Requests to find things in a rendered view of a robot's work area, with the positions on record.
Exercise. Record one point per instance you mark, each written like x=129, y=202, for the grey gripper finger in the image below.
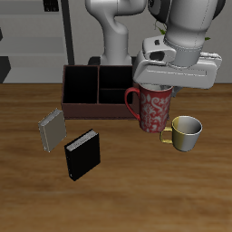
x=176, y=90

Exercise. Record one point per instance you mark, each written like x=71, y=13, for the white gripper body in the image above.
x=175, y=75

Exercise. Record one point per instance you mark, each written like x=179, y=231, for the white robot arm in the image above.
x=116, y=36

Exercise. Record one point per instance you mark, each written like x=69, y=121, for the red patterned mug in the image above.
x=154, y=111

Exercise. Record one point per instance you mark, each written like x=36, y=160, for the yellow and white mug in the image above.
x=187, y=134

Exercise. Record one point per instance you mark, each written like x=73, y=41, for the dark brown desk caddy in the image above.
x=81, y=108

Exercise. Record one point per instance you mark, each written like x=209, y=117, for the black book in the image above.
x=83, y=157

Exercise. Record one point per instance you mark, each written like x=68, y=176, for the grey book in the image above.
x=53, y=130

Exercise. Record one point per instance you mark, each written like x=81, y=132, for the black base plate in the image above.
x=95, y=61

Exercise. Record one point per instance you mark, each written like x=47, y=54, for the black vertical post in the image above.
x=68, y=30

